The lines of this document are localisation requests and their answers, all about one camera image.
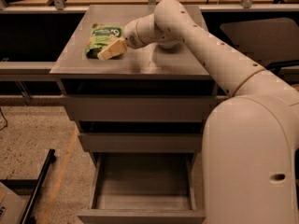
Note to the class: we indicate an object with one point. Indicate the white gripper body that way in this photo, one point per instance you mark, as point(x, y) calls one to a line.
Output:
point(130, 34)

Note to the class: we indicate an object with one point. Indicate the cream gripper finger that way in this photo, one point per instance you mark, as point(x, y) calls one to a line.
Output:
point(114, 49)

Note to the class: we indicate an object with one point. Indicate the green rice chip bag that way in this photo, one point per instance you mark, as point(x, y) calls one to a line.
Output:
point(101, 36)

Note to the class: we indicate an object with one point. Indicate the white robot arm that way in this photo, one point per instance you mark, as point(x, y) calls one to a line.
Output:
point(250, 139)

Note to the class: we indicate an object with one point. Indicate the grey drawer cabinet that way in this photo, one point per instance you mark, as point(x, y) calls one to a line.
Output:
point(148, 72)

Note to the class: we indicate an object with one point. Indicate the grey top drawer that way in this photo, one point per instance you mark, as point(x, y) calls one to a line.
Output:
point(138, 109)

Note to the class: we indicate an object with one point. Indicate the grey middle drawer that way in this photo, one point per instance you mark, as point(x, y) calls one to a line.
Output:
point(159, 143)

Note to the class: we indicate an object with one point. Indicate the grey open bottom drawer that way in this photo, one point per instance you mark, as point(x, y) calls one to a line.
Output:
point(142, 188)

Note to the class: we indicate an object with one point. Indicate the white bowl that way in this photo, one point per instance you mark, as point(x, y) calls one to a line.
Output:
point(168, 45)

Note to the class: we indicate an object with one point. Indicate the black office chair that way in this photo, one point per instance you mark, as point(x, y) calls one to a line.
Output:
point(265, 41)

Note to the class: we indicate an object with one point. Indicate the grey box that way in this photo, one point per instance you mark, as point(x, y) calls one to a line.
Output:
point(11, 206)

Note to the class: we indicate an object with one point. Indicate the black metal stand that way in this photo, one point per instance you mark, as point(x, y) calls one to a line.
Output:
point(29, 189)

